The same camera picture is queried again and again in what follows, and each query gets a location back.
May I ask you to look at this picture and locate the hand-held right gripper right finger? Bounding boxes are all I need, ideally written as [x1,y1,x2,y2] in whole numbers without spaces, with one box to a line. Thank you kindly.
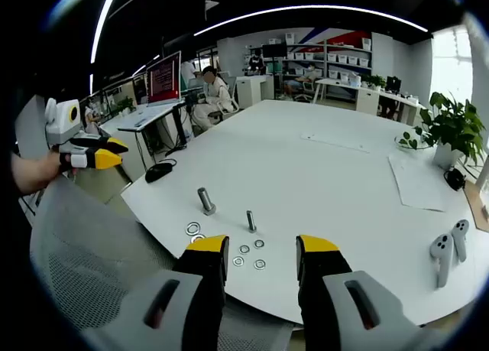
[296,234,455,351]

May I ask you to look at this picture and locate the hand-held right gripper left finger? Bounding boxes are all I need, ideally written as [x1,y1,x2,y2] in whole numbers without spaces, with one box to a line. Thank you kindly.
[82,235,230,351]

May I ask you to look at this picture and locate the large threaded stud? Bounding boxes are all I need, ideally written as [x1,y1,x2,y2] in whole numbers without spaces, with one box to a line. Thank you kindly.
[196,187,217,216]

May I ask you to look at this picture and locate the person's left hand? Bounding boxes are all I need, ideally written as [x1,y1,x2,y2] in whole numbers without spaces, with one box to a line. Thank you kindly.
[37,151,76,186]

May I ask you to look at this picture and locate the green leafy plant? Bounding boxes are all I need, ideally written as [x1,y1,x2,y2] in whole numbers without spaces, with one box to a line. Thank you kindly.
[114,96,137,117]

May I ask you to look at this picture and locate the black computer mouse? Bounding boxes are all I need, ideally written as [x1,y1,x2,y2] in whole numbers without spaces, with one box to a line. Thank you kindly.
[144,161,173,184]

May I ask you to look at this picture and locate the white standing desk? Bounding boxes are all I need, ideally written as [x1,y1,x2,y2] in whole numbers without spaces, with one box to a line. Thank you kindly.
[99,100,189,157]

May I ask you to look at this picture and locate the grey mesh office chair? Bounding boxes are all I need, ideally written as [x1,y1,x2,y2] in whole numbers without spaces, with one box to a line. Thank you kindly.
[29,174,303,351]

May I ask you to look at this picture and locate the red screen monitor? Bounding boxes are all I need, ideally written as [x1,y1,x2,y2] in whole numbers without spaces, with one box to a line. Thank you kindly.
[146,50,182,106]

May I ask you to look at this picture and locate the ceiling light strip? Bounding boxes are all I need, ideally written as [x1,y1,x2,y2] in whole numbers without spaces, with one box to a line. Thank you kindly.
[193,5,429,37]
[90,0,123,65]

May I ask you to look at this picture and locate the grey handheld controller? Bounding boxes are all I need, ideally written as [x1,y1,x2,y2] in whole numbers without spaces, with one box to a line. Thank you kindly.
[429,232,455,289]
[450,219,470,263]

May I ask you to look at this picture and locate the white paper sheet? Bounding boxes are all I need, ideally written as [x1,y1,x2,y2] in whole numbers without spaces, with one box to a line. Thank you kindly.
[388,151,465,213]

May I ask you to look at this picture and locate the white office chair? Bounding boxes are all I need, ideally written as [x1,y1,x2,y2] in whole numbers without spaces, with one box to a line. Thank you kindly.
[208,75,241,125]

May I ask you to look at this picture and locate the glass bowl with plant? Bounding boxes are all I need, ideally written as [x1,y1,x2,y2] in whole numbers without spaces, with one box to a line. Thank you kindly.
[393,125,435,151]

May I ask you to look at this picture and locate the white square cabinet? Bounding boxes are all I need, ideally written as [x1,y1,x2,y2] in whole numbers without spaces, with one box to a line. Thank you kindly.
[235,74,275,109]

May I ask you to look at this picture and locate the black round device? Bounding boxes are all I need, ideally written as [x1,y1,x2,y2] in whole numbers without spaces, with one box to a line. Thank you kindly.
[443,167,467,192]

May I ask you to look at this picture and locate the white low cabinet counter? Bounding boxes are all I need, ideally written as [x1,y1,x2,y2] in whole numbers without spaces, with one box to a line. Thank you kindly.
[355,86,423,127]

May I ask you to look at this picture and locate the white desk with legs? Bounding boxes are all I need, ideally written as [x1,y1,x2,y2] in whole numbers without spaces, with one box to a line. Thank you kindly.
[313,77,360,104]

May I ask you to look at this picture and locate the large potted green plant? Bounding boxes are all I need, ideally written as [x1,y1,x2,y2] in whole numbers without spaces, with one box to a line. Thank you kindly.
[414,91,488,171]

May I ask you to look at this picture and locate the black monitor on stand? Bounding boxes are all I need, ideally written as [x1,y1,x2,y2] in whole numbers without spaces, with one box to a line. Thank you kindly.
[261,44,288,99]

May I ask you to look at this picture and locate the small green desk plant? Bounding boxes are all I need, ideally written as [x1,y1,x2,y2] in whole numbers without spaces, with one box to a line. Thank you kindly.
[361,73,387,92]

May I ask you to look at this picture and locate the white storage shelf unit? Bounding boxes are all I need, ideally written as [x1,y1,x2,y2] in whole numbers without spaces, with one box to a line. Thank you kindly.
[263,31,374,99]

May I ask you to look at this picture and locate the rows of white storage bins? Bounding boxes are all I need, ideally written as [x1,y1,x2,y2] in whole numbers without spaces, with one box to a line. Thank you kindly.
[267,32,372,80]

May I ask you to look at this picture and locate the white table cable cover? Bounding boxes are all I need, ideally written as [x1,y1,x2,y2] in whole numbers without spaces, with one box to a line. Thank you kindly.
[300,132,371,154]

